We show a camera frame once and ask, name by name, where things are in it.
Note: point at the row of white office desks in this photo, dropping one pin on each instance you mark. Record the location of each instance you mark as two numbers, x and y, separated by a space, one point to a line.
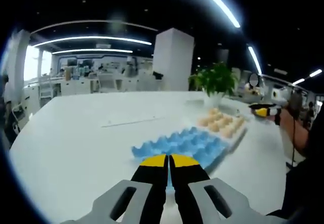
83 85

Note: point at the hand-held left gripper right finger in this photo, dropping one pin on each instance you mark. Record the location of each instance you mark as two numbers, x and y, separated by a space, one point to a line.
187 183

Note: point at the short ceiling light strip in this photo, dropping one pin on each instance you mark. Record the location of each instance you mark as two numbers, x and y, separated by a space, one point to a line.
315 73

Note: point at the white pillar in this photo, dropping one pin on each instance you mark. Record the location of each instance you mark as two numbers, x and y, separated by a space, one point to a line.
173 59

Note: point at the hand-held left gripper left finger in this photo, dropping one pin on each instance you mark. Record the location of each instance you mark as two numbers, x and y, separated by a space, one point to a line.
149 183

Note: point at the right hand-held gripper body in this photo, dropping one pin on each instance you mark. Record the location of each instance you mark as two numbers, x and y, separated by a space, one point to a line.
275 112

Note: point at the person's right hand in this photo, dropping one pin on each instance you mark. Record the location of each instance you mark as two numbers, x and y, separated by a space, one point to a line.
293 105

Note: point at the green potted plant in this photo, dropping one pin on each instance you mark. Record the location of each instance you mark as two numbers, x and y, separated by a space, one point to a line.
216 82

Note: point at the grey office chair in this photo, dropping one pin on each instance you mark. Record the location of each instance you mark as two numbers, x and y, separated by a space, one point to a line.
20 117

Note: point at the long ceiling light strip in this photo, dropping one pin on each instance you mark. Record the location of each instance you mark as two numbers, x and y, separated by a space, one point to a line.
91 51
255 59
91 40
217 4

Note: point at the group of beige eggs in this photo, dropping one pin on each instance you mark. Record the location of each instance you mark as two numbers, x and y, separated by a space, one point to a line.
220 124

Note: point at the blue egg tray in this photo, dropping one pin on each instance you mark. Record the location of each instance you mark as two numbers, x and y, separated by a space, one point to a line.
187 144

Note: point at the white table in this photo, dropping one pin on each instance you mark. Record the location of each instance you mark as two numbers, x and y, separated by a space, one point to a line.
76 145

